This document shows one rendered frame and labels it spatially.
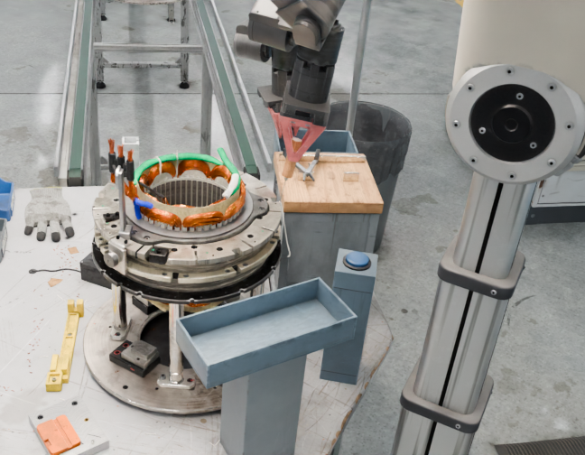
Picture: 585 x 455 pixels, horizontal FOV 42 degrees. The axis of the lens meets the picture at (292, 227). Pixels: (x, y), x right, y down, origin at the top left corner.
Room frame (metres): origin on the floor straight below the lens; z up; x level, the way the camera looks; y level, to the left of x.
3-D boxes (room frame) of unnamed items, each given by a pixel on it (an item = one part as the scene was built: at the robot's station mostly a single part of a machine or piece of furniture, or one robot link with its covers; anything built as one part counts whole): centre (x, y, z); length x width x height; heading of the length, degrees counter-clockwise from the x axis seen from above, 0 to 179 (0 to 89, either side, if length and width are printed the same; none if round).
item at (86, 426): (0.85, 0.34, 0.79); 0.12 x 0.09 x 0.02; 39
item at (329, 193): (1.31, -0.06, 1.05); 0.20 x 0.19 x 0.02; 10
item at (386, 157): (2.71, -0.23, 0.39); 0.39 x 0.39 x 0.35
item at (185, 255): (1.10, 0.18, 1.09); 0.32 x 0.32 x 0.01
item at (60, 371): (1.05, 0.40, 0.80); 0.22 x 0.04 x 0.03; 8
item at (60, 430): (0.83, 0.35, 0.80); 0.07 x 0.05 x 0.01; 39
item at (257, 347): (0.86, 0.02, 0.92); 0.25 x 0.11 x 0.28; 124
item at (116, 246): (0.97, 0.27, 1.07); 0.04 x 0.02 x 0.05; 57
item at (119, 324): (1.10, 0.31, 0.91); 0.02 x 0.02 x 0.21
